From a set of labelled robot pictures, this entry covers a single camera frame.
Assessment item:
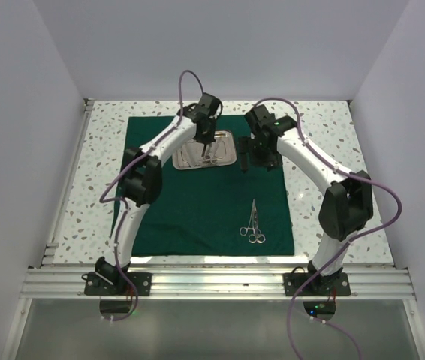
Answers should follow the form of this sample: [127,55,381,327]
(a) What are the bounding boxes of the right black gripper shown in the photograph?
[238,134,283,173]

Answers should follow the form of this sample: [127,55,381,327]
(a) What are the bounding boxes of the dark green surgical cloth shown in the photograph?
[110,115,296,258]

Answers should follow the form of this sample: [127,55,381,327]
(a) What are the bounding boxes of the steel ring-handled forceps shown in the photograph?
[239,206,252,237]

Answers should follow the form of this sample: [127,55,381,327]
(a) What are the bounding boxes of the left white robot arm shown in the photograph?
[95,93,222,295]

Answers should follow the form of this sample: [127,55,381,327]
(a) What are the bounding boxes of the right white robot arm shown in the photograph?
[239,105,373,295]

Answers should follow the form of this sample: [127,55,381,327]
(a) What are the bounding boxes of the steel instrument tray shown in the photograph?
[172,130,237,171]

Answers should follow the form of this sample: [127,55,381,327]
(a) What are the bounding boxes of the small steel scissors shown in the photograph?
[203,142,219,165]

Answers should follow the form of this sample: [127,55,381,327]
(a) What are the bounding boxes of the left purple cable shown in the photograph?
[99,69,140,323]

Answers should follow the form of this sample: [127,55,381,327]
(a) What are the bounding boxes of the purple cable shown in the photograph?
[99,69,140,323]
[255,97,404,360]

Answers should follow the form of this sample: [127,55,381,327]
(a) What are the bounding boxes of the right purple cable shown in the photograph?
[255,97,404,360]

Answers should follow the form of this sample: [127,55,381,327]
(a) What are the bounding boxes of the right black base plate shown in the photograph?
[282,272,351,297]

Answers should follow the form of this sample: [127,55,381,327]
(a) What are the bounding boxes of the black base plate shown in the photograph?
[81,271,152,296]
[282,272,351,297]

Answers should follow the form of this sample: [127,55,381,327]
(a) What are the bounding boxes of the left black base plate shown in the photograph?
[81,271,152,296]

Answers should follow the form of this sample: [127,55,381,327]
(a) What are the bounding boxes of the aluminium mounting rail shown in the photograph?
[20,262,416,300]

